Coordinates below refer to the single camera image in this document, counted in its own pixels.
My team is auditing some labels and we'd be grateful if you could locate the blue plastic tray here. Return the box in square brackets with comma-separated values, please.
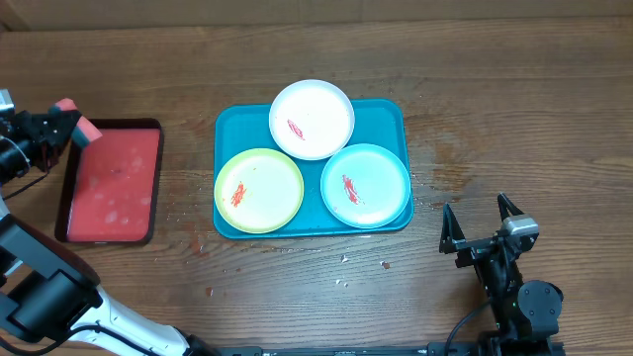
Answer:
[214, 98, 414, 238]

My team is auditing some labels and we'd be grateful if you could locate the dark red water tray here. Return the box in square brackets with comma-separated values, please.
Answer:
[54, 118, 164, 245]

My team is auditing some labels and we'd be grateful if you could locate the orange green sponge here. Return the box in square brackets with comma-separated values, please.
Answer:
[48, 98, 103, 148]

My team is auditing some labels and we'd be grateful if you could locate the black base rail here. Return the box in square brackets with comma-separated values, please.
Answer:
[126, 341, 566, 356]

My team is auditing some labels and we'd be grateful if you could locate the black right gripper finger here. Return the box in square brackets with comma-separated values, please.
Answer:
[497, 193, 523, 221]
[439, 203, 466, 254]

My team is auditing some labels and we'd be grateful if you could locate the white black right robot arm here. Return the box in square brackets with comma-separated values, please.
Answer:
[439, 193, 565, 355]

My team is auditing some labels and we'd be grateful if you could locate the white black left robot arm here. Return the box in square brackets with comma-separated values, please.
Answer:
[1, 90, 220, 356]

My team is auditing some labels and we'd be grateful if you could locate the white plate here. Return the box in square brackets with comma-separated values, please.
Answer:
[269, 79, 355, 161]

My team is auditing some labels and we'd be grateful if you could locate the yellow-green plate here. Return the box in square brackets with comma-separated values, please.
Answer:
[214, 148, 305, 234]

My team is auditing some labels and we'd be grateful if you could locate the light blue plate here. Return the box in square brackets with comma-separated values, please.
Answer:
[320, 143, 410, 229]

